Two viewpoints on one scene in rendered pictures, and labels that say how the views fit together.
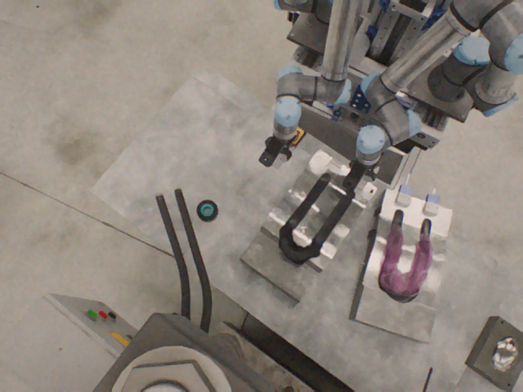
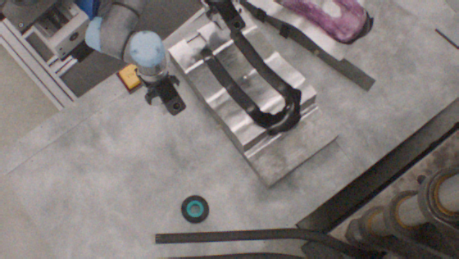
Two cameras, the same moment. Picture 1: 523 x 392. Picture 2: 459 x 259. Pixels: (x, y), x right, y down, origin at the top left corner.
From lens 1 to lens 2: 43 cm
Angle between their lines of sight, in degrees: 18
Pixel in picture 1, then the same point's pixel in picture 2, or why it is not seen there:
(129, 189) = not seen: outside the picture
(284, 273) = (303, 140)
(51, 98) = not seen: outside the picture
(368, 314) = (375, 65)
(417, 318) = (392, 19)
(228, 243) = (243, 197)
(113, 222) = not seen: outside the picture
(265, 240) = (256, 150)
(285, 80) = (106, 38)
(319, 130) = (106, 59)
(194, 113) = (60, 187)
